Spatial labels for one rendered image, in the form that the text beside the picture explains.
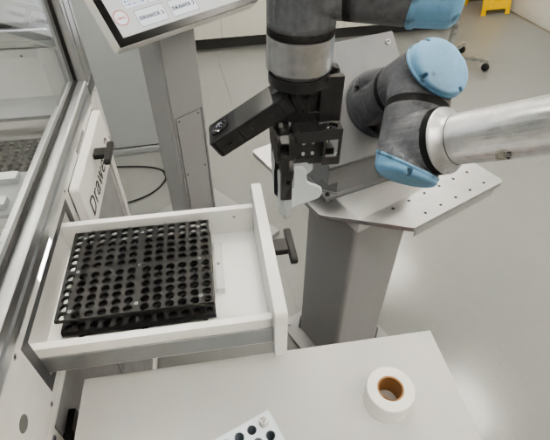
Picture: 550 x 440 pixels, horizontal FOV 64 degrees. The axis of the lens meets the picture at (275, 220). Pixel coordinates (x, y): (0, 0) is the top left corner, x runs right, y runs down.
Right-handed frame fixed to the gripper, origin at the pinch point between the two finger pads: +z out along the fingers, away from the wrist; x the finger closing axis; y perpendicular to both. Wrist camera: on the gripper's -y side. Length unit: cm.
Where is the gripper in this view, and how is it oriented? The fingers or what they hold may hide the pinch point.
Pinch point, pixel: (278, 202)
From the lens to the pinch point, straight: 64.4
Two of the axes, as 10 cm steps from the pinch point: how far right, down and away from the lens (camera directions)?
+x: -1.6, -6.8, 7.2
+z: 0.0, 7.3, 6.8
